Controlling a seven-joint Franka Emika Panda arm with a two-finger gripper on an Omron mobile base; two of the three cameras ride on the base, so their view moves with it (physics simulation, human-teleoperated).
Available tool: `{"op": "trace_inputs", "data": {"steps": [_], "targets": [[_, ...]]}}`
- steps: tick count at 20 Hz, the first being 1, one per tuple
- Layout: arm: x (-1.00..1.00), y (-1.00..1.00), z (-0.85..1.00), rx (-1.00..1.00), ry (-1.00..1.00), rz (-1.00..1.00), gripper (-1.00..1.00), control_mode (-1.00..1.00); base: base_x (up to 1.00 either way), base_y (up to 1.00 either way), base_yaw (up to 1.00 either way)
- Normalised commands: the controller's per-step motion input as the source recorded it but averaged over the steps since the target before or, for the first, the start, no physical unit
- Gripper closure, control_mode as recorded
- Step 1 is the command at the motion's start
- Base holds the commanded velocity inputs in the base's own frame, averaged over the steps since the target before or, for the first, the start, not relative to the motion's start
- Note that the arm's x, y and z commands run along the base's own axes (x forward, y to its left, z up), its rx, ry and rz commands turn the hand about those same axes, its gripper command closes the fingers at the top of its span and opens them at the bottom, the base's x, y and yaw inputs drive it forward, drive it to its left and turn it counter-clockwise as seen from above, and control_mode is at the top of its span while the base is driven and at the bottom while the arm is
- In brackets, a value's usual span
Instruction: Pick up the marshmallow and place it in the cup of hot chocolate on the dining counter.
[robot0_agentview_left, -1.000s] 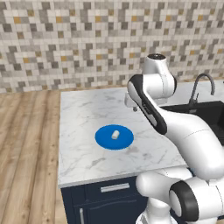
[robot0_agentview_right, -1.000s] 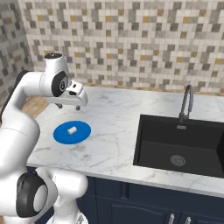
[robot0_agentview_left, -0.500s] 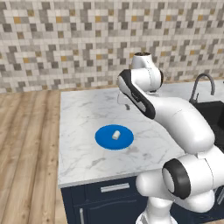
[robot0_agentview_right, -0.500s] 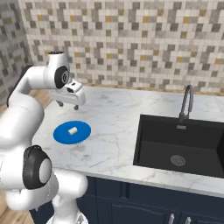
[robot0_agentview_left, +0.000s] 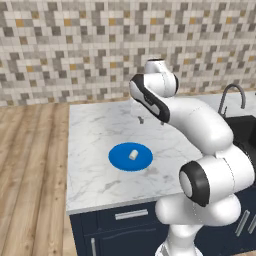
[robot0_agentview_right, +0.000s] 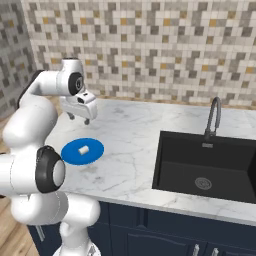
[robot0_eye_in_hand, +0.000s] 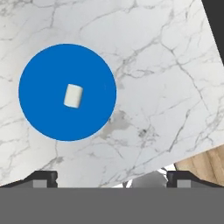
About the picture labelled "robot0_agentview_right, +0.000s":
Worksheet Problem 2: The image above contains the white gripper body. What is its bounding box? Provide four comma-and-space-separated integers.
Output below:
59, 96, 99, 121

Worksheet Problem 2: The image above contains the blue round plate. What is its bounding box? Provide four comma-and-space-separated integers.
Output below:
60, 137, 105, 166

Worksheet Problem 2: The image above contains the navy cupboard door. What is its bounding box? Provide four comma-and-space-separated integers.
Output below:
109, 203, 256, 256
27, 223, 64, 256
86, 200, 111, 256

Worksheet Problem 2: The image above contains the dark grey tap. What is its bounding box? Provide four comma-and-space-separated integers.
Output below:
203, 96, 222, 140

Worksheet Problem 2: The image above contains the black sink basin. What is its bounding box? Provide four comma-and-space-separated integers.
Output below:
151, 130, 256, 205

